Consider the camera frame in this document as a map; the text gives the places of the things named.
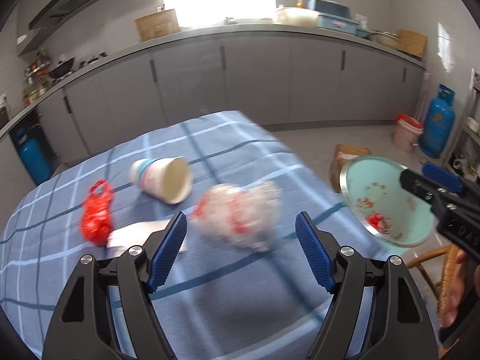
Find cardboard box on floor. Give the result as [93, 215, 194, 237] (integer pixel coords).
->
[329, 145, 371, 193]

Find grey lower cabinets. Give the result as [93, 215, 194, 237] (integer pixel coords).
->
[0, 29, 427, 226]

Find wooden cutting board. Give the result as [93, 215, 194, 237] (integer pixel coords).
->
[397, 28, 428, 59]
[135, 9, 181, 41]

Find red plastic bag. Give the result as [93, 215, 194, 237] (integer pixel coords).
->
[80, 180, 113, 247]

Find black wok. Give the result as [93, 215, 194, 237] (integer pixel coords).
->
[35, 58, 75, 80]

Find blue gas cylinder by wall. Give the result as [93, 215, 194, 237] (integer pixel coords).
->
[419, 84, 456, 158]

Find wicker chair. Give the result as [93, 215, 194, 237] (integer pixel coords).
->
[407, 244, 460, 318]

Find pink bucket red bag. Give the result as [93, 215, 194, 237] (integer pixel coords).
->
[393, 114, 423, 154]

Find striped paper cup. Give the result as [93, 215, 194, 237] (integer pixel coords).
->
[128, 157, 193, 205]

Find mint enamel basin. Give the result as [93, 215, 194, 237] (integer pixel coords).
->
[339, 155, 439, 257]

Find blue gas cylinder under counter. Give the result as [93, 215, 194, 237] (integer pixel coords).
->
[10, 124, 54, 185]

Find blue dish rack box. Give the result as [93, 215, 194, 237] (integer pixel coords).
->
[307, 0, 358, 35]

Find metal bowl on counter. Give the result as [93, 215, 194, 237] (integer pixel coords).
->
[374, 31, 401, 50]

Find metal storage shelf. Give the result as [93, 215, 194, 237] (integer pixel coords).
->
[442, 68, 479, 181]

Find clear plastic bag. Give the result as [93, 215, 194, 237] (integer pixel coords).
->
[190, 181, 281, 252]

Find spice rack with bottles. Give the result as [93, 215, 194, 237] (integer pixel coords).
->
[23, 46, 50, 107]

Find white plastic container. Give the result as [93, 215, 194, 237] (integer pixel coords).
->
[272, 7, 319, 28]

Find blue plaid tablecloth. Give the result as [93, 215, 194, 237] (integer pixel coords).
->
[0, 109, 413, 360]

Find person right hand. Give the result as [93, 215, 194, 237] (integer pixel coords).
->
[440, 250, 469, 328]

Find white paper towel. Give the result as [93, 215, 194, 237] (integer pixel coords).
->
[106, 220, 169, 258]

